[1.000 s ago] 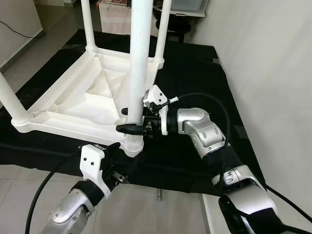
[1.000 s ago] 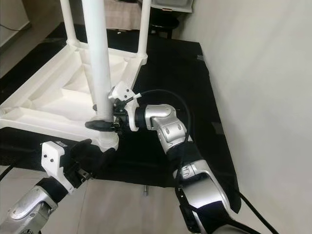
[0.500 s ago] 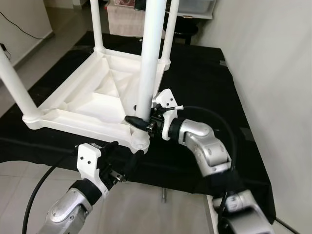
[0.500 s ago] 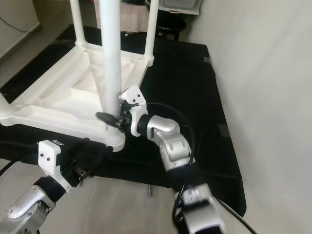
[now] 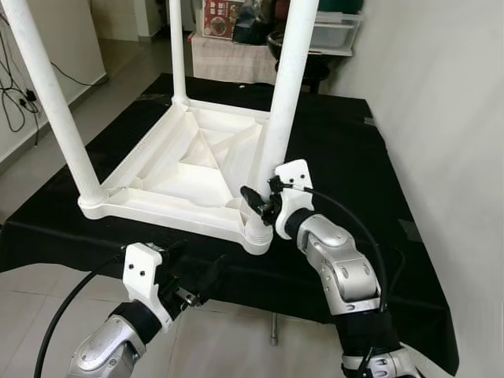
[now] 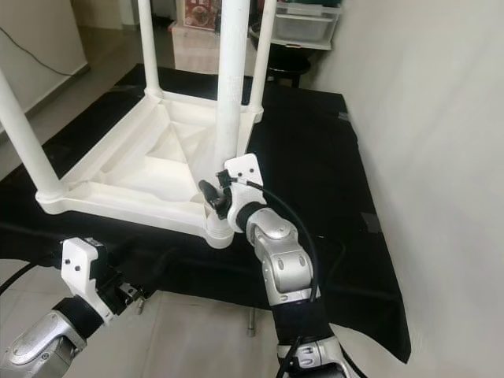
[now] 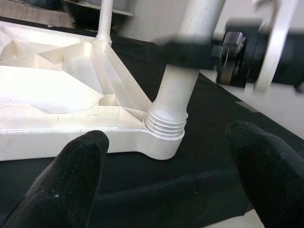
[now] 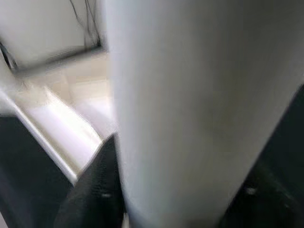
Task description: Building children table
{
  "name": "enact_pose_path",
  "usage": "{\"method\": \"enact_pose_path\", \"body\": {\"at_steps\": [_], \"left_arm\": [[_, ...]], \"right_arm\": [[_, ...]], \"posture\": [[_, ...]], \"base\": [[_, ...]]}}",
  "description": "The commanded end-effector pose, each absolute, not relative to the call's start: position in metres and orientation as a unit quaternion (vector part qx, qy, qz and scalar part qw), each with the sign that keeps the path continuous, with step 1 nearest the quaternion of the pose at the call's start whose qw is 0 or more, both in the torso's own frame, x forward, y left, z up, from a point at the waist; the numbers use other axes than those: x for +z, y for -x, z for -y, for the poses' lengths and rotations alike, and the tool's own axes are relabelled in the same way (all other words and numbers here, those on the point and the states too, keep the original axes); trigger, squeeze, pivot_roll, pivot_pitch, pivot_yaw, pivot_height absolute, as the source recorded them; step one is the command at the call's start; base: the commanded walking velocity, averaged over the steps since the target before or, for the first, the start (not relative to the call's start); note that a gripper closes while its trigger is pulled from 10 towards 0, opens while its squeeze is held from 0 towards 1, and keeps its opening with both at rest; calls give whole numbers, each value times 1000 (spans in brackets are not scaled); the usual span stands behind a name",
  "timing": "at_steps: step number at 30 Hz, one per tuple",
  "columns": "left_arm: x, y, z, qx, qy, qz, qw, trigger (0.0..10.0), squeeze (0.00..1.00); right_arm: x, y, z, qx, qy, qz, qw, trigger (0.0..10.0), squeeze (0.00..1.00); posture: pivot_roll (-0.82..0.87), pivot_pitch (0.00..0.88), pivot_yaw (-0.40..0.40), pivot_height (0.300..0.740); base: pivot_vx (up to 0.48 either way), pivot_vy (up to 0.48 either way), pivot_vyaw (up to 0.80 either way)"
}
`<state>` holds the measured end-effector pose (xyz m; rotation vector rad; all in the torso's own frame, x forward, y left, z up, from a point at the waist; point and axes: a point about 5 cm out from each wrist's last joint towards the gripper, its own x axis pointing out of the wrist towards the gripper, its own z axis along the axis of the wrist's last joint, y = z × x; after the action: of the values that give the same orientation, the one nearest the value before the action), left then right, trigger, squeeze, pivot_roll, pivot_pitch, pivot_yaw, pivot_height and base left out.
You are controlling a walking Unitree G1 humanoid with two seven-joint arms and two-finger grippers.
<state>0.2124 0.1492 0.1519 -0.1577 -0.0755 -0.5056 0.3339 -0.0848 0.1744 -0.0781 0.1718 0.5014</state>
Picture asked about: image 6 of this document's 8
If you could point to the beige mat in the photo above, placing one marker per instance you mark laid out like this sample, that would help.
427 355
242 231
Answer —
193 51

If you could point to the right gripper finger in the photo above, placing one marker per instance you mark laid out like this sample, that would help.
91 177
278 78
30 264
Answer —
213 198

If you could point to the white plastic table leg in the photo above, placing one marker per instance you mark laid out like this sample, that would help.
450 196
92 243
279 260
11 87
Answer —
148 47
232 79
265 55
31 142

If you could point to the black stool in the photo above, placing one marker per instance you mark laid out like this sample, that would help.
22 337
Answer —
291 76

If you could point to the white plastic table top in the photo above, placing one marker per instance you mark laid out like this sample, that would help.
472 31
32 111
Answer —
150 165

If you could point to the red printed box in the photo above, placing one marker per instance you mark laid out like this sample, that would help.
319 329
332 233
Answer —
199 12

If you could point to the metal table support leg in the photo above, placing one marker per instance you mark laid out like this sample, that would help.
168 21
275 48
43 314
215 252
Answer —
250 321

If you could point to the grey tape patch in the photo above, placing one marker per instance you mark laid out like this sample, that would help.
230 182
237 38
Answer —
370 222
342 116

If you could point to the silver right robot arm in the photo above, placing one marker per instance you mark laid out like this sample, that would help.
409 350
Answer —
283 260

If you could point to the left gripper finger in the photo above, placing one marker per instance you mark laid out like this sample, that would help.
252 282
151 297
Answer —
152 272

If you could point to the black tablecloth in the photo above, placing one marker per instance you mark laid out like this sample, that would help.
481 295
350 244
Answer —
307 157

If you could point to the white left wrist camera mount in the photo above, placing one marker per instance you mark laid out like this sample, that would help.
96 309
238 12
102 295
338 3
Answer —
79 264

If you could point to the translucent grey plastic container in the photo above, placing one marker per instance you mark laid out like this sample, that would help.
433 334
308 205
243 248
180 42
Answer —
307 22

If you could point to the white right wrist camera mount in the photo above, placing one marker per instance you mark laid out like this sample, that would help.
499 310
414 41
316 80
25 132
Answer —
244 167

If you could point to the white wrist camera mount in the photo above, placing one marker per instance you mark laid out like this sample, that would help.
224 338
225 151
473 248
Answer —
244 167
79 264

